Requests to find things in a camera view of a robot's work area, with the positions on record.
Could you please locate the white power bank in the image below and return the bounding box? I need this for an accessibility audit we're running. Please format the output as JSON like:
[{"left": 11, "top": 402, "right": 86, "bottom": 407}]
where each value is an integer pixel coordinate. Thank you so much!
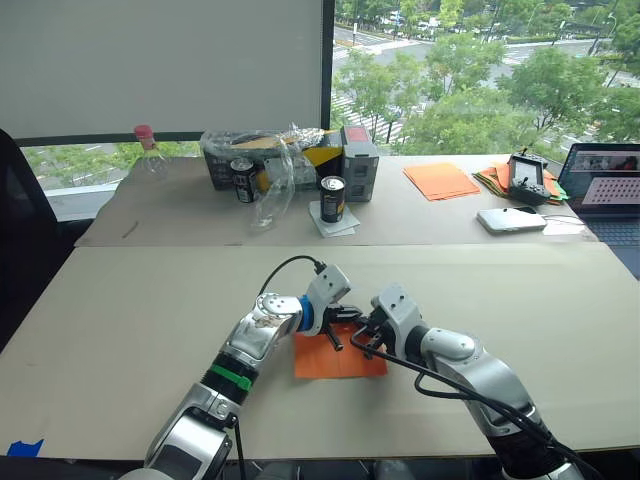
[{"left": 475, "top": 205, "right": 549, "bottom": 235}]

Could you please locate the black office chair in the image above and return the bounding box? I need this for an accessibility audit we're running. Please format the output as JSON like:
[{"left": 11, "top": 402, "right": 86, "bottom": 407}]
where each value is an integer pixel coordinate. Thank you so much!
[{"left": 0, "top": 128, "right": 96, "bottom": 354}]

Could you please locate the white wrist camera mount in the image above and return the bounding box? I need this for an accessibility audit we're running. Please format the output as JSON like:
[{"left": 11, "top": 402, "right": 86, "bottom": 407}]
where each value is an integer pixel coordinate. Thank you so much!
[
  {"left": 305, "top": 263, "right": 353, "bottom": 322},
  {"left": 370, "top": 282, "right": 427, "bottom": 359}
]

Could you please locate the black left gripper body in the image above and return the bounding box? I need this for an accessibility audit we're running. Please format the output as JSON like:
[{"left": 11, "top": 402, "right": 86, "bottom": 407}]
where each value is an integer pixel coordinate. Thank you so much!
[{"left": 317, "top": 301, "right": 354, "bottom": 335}]

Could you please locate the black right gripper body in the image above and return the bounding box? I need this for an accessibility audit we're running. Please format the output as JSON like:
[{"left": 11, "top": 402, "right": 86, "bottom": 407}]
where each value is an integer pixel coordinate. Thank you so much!
[{"left": 365, "top": 304, "right": 392, "bottom": 352}]

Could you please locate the white roller blind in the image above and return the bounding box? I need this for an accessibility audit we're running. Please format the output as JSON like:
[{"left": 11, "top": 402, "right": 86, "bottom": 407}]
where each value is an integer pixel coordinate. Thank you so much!
[{"left": 0, "top": 0, "right": 325, "bottom": 140}]

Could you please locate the clear plastic bottle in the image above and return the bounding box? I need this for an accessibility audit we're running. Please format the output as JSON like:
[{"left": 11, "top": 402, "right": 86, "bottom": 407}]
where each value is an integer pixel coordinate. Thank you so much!
[{"left": 248, "top": 133, "right": 297, "bottom": 237}]

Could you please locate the orange paper stack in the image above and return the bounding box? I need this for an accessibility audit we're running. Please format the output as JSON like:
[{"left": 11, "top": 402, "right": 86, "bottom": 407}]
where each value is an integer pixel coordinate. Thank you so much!
[{"left": 402, "top": 161, "right": 483, "bottom": 203}]

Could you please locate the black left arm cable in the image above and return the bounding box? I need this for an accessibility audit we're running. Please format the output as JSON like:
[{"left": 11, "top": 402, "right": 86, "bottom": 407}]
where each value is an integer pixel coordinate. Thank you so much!
[{"left": 257, "top": 255, "right": 327, "bottom": 297}]

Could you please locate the black remote controller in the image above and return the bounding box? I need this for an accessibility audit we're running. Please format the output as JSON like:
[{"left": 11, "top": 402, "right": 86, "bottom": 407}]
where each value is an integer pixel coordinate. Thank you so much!
[{"left": 506, "top": 146, "right": 552, "bottom": 207}]

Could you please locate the white cards stack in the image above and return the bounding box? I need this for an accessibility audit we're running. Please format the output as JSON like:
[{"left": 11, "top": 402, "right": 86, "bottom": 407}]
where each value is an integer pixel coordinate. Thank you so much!
[{"left": 307, "top": 199, "right": 362, "bottom": 239}]

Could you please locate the clear bottle with pink cap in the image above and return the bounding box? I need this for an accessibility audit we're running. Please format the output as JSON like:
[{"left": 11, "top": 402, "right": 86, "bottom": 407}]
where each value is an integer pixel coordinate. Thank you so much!
[{"left": 131, "top": 124, "right": 170, "bottom": 177}]

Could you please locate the white cable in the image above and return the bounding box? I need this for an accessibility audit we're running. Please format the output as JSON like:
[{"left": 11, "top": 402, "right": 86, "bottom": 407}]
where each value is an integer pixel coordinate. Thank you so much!
[{"left": 542, "top": 213, "right": 587, "bottom": 227}]

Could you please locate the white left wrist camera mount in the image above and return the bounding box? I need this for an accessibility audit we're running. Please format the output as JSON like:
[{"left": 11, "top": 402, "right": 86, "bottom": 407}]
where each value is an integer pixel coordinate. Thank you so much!
[{"left": 305, "top": 263, "right": 353, "bottom": 322}]

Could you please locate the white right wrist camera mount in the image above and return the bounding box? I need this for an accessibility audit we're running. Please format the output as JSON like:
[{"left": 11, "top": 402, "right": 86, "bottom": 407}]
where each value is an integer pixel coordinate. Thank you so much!
[{"left": 370, "top": 282, "right": 427, "bottom": 359}]

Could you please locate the orange paper sheet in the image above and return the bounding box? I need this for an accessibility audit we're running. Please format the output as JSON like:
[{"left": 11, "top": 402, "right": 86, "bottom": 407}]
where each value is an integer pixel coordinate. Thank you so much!
[{"left": 293, "top": 323, "right": 389, "bottom": 380}]

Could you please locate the black drink can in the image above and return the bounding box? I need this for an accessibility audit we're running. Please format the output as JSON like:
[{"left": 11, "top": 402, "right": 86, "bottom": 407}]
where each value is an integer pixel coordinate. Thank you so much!
[
  {"left": 230, "top": 158, "right": 259, "bottom": 205},
  {"left": 319, "top": 175, "right": 348, "bottom": 224}
]

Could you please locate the plastic-wrapped cardboard box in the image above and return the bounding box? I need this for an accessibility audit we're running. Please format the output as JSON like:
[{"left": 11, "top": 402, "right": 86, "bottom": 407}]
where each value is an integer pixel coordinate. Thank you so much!
[{"left": 199, "top": 125, "right": 347, "bottom": 194}]

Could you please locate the blue tape piece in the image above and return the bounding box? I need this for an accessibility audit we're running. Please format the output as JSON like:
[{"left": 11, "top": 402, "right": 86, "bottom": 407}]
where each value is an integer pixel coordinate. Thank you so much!
[{"left": 6, "top": 438, "right": 46, "bottom": 458}]

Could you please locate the dark window frame post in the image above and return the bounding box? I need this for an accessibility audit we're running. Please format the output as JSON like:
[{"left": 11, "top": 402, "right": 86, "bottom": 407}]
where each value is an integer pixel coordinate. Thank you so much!
[{"left": 319, "top": 0, "right": 336, "bottom": 132}]

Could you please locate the orange and green paper pile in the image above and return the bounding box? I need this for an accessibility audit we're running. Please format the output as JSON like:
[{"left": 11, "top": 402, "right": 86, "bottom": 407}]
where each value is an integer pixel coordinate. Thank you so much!
[{"left": 471, "top": 160, "right": 572, "bottom": 207}]

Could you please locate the grey box with red label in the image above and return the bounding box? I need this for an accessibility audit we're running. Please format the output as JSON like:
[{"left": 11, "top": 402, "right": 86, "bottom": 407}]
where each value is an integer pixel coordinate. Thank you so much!
[{"left": 339, "top": 124, "right": 381, "bottom": 204}]

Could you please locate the laptop computer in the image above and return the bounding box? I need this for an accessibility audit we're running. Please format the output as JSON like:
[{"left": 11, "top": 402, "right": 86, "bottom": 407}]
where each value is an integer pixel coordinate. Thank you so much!
[{"left": 556, "top": 142, "right": 640, "bottom": 282}]

